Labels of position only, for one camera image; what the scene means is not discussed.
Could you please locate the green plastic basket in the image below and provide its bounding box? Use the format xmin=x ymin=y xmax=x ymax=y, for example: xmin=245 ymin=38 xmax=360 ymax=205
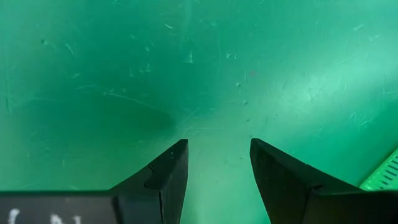
xmin=359 ymin=148 xmax=398 ymax=191

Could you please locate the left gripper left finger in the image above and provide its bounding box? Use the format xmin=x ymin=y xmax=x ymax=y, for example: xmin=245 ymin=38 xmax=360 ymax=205
xmin=110 ymin=139 xmax=190 ymax=224

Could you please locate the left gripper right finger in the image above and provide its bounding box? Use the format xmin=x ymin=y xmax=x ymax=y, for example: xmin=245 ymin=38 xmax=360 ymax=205
xmin=249 ymin=138 xmax=363 ymax=224

